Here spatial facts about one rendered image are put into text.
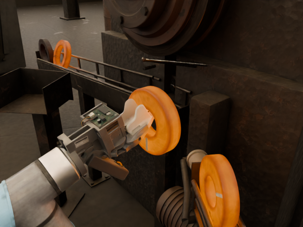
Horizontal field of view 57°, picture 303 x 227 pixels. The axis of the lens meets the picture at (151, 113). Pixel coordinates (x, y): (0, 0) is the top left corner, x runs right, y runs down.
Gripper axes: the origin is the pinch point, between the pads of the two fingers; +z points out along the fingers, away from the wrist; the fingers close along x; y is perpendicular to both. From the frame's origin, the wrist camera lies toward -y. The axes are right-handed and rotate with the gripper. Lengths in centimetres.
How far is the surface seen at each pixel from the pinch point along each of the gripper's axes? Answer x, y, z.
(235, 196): -22.3, -9.3, -0.5
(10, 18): 318, -44, 47
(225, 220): -22.5, -13.0, -4.1
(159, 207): 2.2, -34.9, -4.2
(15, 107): 80, -23, -17
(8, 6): 318, -31, 51
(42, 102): 76, -25, -7
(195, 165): -8.3, -14.5, 3.1
